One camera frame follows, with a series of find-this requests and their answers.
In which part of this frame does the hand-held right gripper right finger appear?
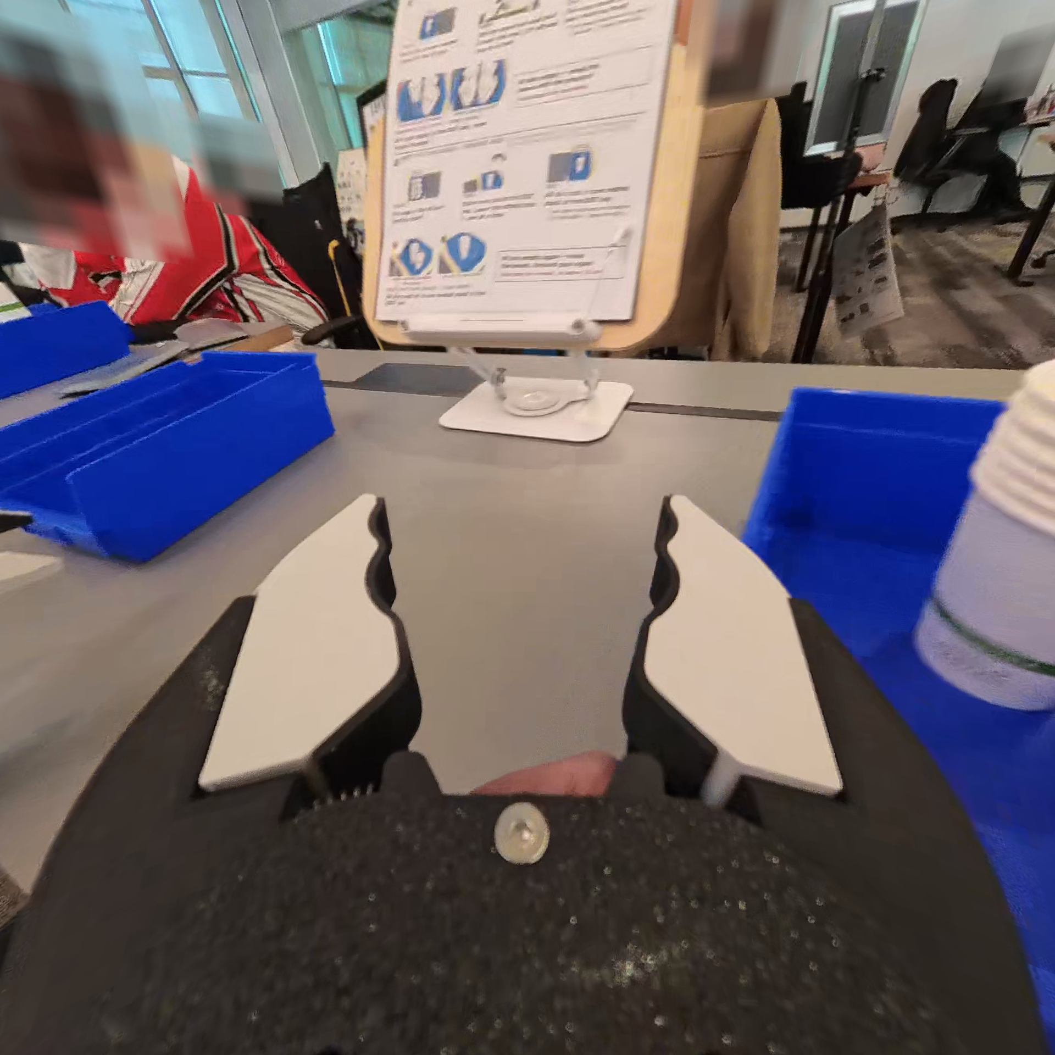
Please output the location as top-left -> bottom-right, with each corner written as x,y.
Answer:
623,495 -> 844,808

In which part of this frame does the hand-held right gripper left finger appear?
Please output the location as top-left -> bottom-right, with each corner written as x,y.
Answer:
199,495 -> 424,802

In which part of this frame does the blue plastic bin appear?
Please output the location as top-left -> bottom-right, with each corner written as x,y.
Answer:
0,350 -> 336,565
0,301 -> 133,402
742,387 -> 1055,1055

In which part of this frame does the stack of nested paper cups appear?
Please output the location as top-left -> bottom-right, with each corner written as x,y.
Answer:
913,357 -> 1055,712

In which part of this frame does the person's right hand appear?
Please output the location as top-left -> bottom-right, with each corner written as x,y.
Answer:
471,752 -> 618,797

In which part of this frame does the grey pouch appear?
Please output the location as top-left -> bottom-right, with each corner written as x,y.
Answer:
173,320 -> 248,351
59,340 -> 199,397

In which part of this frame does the wood-edged table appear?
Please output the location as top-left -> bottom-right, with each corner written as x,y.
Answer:
0,317 -> 298,401

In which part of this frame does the hanging printed paper sheet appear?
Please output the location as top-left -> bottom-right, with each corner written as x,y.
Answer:
831,202 -> 905,341

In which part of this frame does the tan cloth cover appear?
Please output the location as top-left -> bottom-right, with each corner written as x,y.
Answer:
655,97 -> 784,361

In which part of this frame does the printed instruction sheet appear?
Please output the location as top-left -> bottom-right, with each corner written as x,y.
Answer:
375,0 -> 681,323

